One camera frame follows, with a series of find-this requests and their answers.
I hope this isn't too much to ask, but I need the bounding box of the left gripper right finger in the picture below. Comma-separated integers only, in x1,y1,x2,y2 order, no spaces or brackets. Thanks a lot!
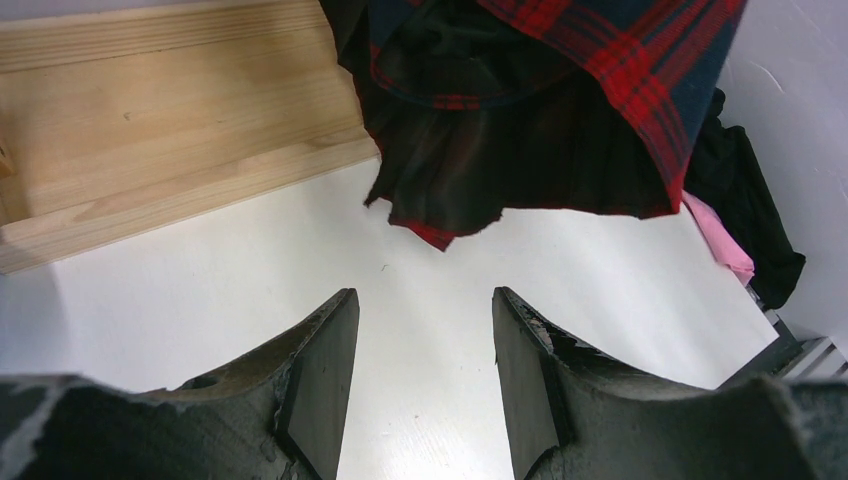
492,287,847,479

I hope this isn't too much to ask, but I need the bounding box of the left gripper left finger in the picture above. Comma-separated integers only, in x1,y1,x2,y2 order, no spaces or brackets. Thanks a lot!
1,288,359,479

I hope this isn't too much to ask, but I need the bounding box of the red black plaid garment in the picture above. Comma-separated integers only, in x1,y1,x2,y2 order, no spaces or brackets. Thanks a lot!
321,0,746,250

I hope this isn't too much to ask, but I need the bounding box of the wooden hanger rack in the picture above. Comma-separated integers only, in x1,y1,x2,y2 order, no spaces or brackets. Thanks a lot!
1,1,376,274

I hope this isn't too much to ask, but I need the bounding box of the pink garment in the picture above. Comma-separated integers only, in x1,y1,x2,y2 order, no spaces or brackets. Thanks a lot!
682,191,755,287

